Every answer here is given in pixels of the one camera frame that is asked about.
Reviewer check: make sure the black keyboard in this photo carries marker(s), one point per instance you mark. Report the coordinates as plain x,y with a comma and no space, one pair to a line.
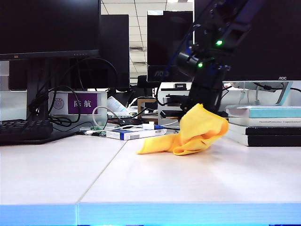
23,129

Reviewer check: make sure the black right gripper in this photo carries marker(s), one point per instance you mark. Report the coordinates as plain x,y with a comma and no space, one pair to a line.
207,82

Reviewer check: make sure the silver monitor stand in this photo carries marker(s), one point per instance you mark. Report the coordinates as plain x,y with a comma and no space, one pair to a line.
285,94

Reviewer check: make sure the green circuit board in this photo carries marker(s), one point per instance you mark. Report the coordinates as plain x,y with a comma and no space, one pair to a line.
94,128

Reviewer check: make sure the wooden box frame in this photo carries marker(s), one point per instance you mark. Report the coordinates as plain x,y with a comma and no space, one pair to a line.
140,106

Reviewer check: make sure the black flat device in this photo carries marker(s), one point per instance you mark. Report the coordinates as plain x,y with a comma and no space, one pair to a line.
129,121

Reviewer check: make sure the thick black cover book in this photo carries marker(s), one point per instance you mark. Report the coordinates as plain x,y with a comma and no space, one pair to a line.
272,140

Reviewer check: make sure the black monitor with thin bezel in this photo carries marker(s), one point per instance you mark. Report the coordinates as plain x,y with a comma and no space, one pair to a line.
47,23

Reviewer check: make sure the large AOC monitor silver edge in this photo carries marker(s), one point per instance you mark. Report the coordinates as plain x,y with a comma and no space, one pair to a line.
272,47

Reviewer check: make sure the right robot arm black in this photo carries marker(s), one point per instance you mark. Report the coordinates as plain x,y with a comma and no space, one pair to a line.
225,26

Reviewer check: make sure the black monitor back panel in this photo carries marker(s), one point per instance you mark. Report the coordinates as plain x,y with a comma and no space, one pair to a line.
115,47

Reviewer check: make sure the thin black cover book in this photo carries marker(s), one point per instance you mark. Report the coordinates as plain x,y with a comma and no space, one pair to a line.
272,131

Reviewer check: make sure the white blue printed package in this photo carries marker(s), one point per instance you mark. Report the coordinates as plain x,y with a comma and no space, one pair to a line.
116,103

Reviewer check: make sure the black AOC monitor glossy bezel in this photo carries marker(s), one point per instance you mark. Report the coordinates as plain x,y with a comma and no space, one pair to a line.
160,35

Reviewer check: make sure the white plug adapter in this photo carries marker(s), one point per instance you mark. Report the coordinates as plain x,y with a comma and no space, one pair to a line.
148,125

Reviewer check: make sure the yellow microfiber rag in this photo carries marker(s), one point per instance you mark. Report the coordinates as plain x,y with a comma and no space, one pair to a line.
197,127

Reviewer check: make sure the white spine book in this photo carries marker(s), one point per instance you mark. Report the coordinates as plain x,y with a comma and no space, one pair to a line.
258,122

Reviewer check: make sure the white and blue cardboard box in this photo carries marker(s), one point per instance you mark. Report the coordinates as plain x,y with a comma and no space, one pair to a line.
122,134

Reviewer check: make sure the dark monitor stand with base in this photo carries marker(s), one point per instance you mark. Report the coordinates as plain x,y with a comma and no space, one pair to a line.
35,94

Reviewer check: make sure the purple and white name plate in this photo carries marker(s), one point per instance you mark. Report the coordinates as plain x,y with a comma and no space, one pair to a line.
82,103

